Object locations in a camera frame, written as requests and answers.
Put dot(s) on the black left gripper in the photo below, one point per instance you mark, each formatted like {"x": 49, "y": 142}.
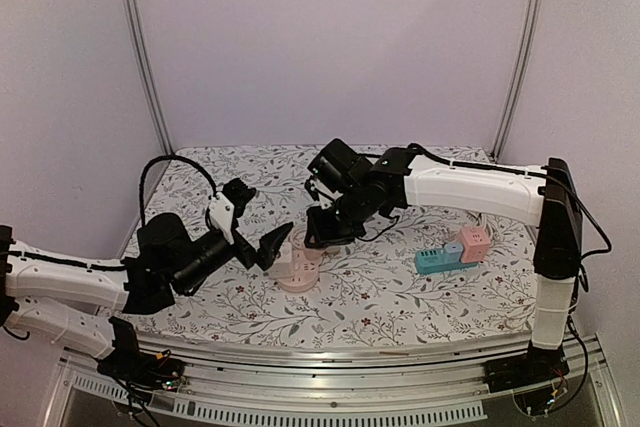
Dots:
{"x": 268, "y": 246}

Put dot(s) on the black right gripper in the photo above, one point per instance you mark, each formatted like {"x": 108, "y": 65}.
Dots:
{"x": 329, "y": 225}

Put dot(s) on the white cube socket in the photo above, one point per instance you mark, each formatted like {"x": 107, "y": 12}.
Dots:
{"x": 283, "y": 266}

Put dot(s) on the round pink socket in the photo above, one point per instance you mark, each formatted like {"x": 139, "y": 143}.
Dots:
{"x": 306, "y": 271}

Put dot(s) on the teal power strip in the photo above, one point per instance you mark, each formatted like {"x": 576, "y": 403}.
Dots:
{"x": 429, "y": 262}

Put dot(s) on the small blue plug adapter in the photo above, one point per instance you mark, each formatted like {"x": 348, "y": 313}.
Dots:
{"x": 452, "y": 253}

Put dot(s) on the pink cube socket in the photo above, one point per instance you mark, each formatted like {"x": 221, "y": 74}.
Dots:
{"x": 475, "y": 243}

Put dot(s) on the small pink plug adapter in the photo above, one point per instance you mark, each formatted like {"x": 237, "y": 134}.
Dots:
{"x": 322, "y": 247}

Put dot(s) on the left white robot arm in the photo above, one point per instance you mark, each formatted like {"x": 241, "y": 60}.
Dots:
{"x": 37, "y": 273}

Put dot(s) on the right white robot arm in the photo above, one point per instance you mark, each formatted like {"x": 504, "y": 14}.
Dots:
{"x": 543, "y": 197}

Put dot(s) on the floral table mat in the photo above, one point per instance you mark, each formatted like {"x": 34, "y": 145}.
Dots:
{"x": 368, "y": 294}

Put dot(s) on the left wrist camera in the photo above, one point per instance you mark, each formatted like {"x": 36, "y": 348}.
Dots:
{"x": 227, "y": 206}

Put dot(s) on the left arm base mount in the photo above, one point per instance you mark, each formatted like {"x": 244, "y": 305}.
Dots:
{"x": 138, "y": 373}

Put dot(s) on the aluminium front rail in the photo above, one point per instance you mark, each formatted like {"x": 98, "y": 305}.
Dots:
{"x": 431, "y": 385}

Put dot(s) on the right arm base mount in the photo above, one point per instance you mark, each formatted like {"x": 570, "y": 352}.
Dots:
{"x": 538, "y": 378}

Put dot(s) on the right aluminium frame post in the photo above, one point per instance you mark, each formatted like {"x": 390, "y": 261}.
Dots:
{"x": 517, "y": 79}

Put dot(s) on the aluminium frame post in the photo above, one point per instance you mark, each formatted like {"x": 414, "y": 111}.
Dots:
{"x": 517, "y": 79}
{"x": 143, "y": 63}

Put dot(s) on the left aluminium frame post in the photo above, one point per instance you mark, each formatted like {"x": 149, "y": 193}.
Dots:
{"x": 143, "y": 63}

